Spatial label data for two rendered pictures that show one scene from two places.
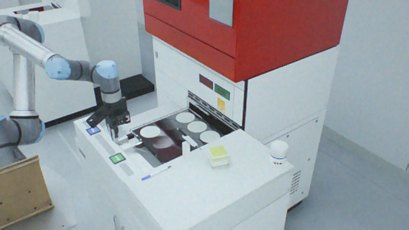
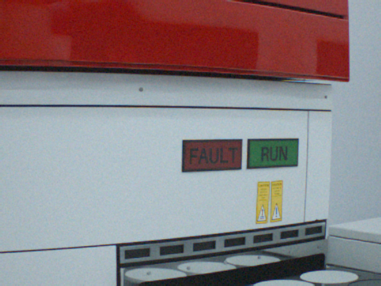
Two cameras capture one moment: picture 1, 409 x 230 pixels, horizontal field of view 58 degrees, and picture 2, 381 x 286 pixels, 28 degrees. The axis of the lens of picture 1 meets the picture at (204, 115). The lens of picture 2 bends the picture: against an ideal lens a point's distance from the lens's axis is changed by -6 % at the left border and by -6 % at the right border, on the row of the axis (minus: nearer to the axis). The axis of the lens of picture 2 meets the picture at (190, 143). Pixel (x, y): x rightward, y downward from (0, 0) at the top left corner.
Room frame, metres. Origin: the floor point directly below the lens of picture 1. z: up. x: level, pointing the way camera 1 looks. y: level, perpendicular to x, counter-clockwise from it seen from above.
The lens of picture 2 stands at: (1.76, 1.20, 1.18)
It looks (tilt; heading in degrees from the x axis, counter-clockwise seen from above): 3 degrees down; 269
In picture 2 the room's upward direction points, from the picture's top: 1 degrees clockwise
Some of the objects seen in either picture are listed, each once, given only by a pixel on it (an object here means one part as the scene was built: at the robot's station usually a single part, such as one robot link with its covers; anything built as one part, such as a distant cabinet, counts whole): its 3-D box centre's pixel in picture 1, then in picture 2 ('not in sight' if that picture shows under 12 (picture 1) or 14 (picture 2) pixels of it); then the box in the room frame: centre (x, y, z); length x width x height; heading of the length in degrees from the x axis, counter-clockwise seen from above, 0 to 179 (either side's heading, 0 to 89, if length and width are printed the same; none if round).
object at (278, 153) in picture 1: (278, 154); not in sight; (1.22, -0.31, 1.01); 0.07 x 0.07 x 0.10
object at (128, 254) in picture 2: (211, 108); (233, 242); (1.66, -0.04, 0.96); 0.44 x 0.01 x 0.02; 37
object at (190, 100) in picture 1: (211, 119); (234, 280); (1.66, -0.04, 0.89); 0.44 x 0.02 x 0.10; 37
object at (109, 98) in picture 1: (110, 94); not in sight; (1.27, 0.37, 1.28); 0.08 x 0.08 x 0.05
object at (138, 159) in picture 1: (135, 161); not in sight; (1.34, 0.32, 0.87); 0.36 x 0.08 x 0.03; 37
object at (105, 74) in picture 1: (107, 76); not in sight; (1.27, 0.37, 1.35); 0.09 x 0.08 x 0.11; 63
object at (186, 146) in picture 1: (189, 145); not in sight; (1.26, 0.06, 1.03); 0.06 x 0.04 x 0.13; 127
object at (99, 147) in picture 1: (107, 156); not in sight; (1.35, 0.45, 0.89); 0.55 x 0.09 x 0.14; 37
